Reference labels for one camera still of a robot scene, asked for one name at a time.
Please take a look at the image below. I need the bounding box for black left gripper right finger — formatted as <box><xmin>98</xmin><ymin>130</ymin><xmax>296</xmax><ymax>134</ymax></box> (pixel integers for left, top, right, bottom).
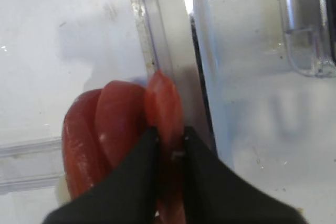
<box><xmin>181</xmin><ymin>126</ymin><xmax>309</xmax><ymax>224</ymax></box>

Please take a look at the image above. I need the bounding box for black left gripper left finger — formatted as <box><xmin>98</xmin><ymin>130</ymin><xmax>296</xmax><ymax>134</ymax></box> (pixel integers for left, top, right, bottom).
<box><xmin>44</xmin><ymin>127</ymin><xmax>159</xmax><ymax>223</ymax></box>

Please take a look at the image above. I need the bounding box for clear holder upper left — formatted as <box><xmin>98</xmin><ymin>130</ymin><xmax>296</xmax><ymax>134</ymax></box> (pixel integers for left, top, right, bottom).
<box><xmin>1</xmin><ymin>137</ymin><xmax>64</xmax><ymax>195</ymax></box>

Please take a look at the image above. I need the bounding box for clear plastic vegetable box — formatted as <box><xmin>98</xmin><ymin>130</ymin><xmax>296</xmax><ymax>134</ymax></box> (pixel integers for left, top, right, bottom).
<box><xmin>279</xmin><ymin>0</ymin><xmax>335</xmax><ymax>78</ymax></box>

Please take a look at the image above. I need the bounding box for clear rail left of tray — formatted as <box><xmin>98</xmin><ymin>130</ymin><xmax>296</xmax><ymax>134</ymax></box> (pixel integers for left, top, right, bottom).
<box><xmin>131</xmin><ymin>0</ymin><xmax>217</xmax><ymax>154</ymax></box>

